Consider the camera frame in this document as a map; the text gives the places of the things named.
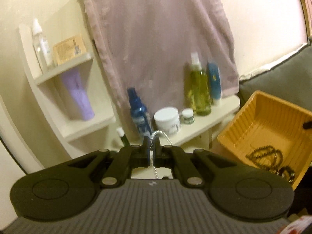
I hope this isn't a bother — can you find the cream shelf unit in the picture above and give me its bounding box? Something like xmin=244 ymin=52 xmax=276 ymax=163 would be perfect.
xmin=19 ymin=23 xmax=241 ymax=157

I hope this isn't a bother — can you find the clear bottle with white cap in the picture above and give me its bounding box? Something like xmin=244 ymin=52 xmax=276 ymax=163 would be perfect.
xmin=32 ymin=18 xmax=48 ymax=74

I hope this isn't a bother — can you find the red and white cloth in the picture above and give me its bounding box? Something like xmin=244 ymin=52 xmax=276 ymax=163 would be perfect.
xmin=280 ymin=214 xmax=312 ymax=234

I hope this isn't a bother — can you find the green spray bottle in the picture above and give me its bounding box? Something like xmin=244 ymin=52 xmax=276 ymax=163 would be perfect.
xmin=186 ymin=52 xmax=212 ymax=116

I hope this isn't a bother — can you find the pink hanging towel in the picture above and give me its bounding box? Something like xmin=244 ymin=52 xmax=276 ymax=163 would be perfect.
xmin=78 ymin=0 xmax=240 ymax=137

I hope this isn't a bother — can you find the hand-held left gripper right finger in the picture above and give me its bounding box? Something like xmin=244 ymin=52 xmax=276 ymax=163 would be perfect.
xmin=154 ymin=138 xmax=234 ymax=186

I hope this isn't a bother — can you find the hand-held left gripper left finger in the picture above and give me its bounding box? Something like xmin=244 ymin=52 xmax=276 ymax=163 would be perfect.
xmin=69 ymin=136 xmax=151 ymax=186

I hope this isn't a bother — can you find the wooden frame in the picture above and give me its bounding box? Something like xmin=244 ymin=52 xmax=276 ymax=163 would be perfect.
xmin=294 ymin=0 xmax=312 ymax=37

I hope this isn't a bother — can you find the white bead bracelet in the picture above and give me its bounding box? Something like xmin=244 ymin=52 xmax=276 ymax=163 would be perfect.
xmin=150 ymin=130 xmax=174 ymax=183

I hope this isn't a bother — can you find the tan cardboard box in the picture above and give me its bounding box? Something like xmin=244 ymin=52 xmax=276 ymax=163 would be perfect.
xmin=53 ymin=35 xmax=87 ymax=66

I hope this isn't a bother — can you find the yellow plastic tray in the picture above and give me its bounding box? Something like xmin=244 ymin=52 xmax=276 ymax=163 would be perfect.
xmin=217 ymin=90 xmax=312 ymax=191

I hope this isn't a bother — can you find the black watch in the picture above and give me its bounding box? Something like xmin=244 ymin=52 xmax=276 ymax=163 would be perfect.
xmin=278 ymin=166 xmax=296 ymax=184

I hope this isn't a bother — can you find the white cream jar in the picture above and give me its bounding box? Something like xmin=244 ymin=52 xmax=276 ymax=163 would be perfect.
xmin=153 ymin=107 xmax=181 ymax=137

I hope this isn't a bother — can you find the dark bead necklace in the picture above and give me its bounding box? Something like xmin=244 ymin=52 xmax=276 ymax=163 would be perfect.
xmin=245 ymin=145 xmax=285 ymax=173

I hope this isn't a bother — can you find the small green-label jar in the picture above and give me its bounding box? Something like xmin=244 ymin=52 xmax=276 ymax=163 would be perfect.
xmin=182 ymin=109 xmax=195 ymax=125

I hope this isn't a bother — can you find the blue spray bottle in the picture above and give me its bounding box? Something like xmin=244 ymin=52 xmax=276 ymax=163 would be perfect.
xmin=127 ymin=86 xmax=153 ymax=142

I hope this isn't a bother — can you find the grey cushion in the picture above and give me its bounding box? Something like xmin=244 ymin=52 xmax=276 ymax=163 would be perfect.
xmin=239 ymin=36 xmax=312 ymax=118

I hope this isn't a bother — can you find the purple tube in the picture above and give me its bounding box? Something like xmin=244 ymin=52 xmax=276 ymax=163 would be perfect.
xmin=60 ymin=68 xmax=95 ymax=121

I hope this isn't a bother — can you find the blue and white tube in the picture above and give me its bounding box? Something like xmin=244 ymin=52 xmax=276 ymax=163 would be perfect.
xmin=207 ymin=61 xmax=223 ymax=106

